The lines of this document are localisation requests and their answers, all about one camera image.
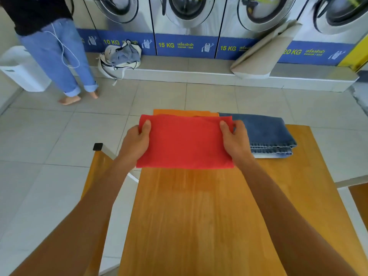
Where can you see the person's left hand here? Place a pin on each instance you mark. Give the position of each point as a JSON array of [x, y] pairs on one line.
[[132, 145]]

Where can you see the person's right hand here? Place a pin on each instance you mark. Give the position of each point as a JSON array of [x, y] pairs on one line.
[[237, 143]]

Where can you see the person's left thumb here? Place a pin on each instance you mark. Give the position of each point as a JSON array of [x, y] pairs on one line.
[[146, 128]]

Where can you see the person's right thumb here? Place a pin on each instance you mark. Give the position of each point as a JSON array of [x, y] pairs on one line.
[[225, 129]]

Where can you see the red cloth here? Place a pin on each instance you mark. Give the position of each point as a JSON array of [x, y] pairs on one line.
[[184, 143]]

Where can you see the person's left forearm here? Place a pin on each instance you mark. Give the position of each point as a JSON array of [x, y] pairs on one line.
[[73, 224]]

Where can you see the person's right forearm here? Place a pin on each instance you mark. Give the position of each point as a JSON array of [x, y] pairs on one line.
[[290, 224]]

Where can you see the folded blue jeans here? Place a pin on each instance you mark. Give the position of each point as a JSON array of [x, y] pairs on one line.
[[266, 135]]

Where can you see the folded orange cloth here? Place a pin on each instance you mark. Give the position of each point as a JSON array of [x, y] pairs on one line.
[[185, 112]]

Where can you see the wooden bench seat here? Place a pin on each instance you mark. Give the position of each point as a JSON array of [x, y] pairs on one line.
[[96, 181], [356, 198]]

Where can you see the white bag with grey clothes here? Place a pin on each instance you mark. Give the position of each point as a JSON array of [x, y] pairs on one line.
[[122, 58]]

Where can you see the beige folded mat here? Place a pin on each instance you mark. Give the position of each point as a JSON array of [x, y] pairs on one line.
[[266, 53]]

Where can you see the silver washing machine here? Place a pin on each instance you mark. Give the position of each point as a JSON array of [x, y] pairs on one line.
[[253, 22], [187, 25], [327, 28], [126, 22], [82, 25]]

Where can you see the white plastic bin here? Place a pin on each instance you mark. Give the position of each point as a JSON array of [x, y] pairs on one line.
[[23, 68]]

